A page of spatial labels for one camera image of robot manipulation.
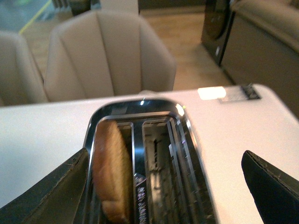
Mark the right beige upholstered chair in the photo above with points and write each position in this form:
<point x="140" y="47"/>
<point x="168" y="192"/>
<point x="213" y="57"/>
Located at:
<point x="103" y="54"/>

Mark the slice of brown bread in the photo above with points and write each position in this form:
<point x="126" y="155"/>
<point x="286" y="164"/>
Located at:
<point x="112" y="173"/>

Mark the dark washing machine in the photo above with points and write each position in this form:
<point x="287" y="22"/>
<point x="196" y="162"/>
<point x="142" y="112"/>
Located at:
<point x="216" y="26"/>

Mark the beige sofa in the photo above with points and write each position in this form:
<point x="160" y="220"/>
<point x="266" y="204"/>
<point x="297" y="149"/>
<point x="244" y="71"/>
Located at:
<point x="263" y="47"/>

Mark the table label card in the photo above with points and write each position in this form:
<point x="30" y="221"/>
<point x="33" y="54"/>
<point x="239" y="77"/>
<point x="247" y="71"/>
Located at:
<point x="239" y="93"/>

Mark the beige upholstered chair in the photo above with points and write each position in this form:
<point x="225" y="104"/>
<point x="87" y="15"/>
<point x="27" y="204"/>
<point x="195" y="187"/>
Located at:
<point x="21" y="82"/>
<point x="103" y="54"/>

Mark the white two-slot toaster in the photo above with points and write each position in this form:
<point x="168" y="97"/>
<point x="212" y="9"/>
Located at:
<point x="169" y="181"/>

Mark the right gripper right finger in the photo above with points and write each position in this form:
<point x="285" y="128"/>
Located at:
<point x="275" y="193"/>

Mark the left beige upholstered chair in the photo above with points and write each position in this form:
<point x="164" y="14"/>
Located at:
<point x="21" y="82"/>

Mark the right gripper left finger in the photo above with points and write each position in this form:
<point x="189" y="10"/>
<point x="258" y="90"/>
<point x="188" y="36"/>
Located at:
<point x="53" y="200"/>

